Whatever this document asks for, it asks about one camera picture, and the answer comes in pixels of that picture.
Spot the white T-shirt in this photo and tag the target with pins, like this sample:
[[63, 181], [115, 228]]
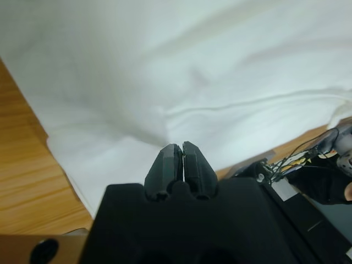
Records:
[[165, 68]]

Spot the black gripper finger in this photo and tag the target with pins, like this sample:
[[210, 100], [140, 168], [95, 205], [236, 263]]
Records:
[[165, 173], [199, 170]]

